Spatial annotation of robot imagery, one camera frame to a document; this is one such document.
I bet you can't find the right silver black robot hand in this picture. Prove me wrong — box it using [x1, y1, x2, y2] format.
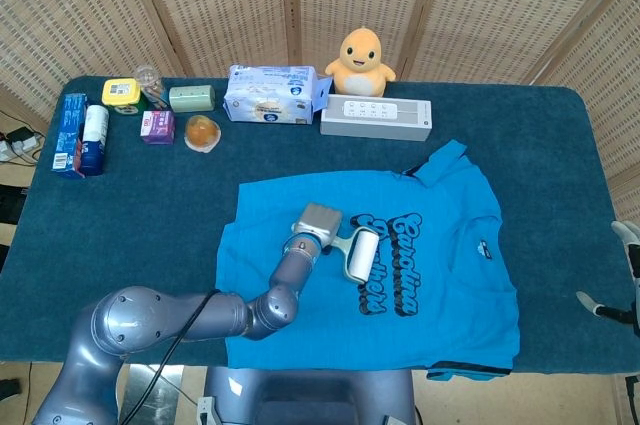
[575, 218, 640, 337]

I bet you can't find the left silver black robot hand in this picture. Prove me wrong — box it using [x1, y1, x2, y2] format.
[290, 201, 344, 252]

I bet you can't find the green white lint roller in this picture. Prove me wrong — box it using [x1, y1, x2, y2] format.
[327, 225, 382, 286]

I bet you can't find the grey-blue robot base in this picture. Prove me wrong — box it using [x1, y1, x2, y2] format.
[196, 365, 419, 425]

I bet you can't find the grey power strip box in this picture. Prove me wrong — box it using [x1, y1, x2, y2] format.
[319, 93, 434, 143]

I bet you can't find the blue white tissue pack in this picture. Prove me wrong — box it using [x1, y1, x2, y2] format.
[222, 63, 334, 126]

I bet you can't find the orange jelly cup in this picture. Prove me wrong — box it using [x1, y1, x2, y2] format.
[183, 114, 223, 154]

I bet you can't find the blue printed T-shirt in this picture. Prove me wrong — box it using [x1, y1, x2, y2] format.
[214, 139, 522, 382]

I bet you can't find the orange plush toy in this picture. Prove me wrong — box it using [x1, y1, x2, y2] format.
[324, 28, 398, 98]

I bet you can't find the dark blue table cover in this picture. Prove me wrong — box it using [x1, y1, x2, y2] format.
[0, 75, 637, 377]

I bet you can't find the light green case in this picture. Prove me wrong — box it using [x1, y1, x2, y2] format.
[168, 84, 218, 114]

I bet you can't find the small purple box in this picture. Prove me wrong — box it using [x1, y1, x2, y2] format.
[139, 109, 177, 146]

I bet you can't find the clear plastic jar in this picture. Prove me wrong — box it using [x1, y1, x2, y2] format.
[134, 64, 172, 111]

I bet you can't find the yellow lid container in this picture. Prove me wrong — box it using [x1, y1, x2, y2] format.
[101, 77, 144, 117]

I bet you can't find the woven folding screen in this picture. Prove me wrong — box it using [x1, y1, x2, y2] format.
[0, 0, 640, 229]

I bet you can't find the blue white tube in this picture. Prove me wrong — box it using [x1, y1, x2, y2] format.
[79, 104, 111, 178]

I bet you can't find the blue toothpaste box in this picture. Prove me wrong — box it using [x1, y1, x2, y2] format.
[50, 92, 90, 181]

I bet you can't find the black floor object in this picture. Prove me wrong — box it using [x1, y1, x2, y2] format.
[0, 184, 29, 227]

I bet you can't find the white floor power strip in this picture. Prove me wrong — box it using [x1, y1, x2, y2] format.
[0, 126, 42, 163]

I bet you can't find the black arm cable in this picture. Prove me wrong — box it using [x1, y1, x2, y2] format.
[118, 288, 222, 425]

